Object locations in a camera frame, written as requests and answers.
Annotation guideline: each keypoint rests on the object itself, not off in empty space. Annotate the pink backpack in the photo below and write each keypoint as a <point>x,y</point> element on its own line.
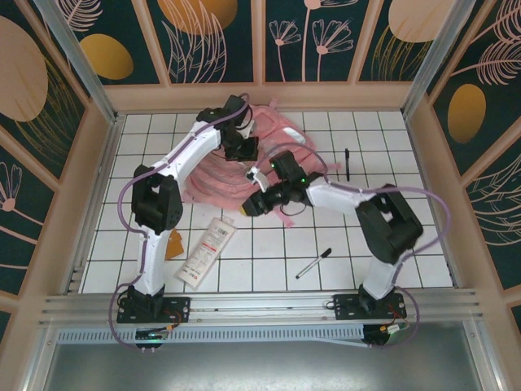
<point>220,183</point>

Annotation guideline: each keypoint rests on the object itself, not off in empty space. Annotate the white pencil case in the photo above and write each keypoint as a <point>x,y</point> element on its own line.
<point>205,252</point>

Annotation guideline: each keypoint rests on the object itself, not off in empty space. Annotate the black pen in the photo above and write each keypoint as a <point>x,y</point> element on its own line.
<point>347,163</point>

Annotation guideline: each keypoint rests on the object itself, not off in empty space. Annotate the tan leather wallet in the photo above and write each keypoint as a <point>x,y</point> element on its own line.
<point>175,244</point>

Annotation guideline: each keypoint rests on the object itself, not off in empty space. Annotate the white marker with black cap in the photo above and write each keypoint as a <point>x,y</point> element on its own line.
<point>313,262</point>

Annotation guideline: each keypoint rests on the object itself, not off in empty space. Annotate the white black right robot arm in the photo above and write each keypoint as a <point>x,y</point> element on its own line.
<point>390,228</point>

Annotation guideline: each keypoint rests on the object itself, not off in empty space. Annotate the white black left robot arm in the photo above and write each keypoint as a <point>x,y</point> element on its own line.
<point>191,146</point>

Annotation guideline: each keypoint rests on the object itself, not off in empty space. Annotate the grey metal panel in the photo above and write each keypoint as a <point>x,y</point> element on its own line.
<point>260,366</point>

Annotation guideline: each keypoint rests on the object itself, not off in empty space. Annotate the small electronics board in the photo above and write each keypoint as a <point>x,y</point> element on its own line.
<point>392,329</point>
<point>152,335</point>

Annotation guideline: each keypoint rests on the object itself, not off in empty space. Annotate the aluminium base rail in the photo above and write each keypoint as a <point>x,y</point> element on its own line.
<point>260,303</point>

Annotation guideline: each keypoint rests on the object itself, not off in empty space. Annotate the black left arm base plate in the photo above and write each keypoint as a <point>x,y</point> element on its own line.
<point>179,309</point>

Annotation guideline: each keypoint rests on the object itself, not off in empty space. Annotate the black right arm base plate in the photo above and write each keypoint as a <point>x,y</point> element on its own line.
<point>346,305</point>

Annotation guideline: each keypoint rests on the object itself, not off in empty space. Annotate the aluminium corner post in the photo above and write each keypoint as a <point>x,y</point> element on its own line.
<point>77,61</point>
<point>439,61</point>

